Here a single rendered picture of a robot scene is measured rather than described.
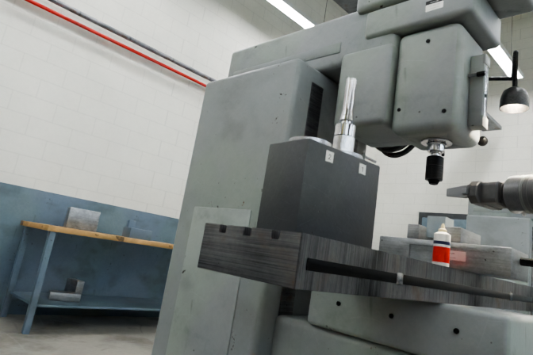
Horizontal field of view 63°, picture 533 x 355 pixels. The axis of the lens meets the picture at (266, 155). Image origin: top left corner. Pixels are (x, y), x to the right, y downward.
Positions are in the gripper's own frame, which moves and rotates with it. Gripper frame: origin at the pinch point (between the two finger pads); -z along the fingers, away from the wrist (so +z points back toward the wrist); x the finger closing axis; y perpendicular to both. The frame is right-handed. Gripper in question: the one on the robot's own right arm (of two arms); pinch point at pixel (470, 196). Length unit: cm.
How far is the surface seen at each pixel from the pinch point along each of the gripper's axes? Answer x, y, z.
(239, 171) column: 37, -3, -60
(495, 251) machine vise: -3.5, 13.0, 4.8
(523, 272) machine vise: -13.9, 16.6, 5.6
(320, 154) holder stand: 51, 2, 3
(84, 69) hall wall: 69, -145, -428
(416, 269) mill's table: 26.1, 20.8, 7.1
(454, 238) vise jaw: -0.9, 10.8, -4.6
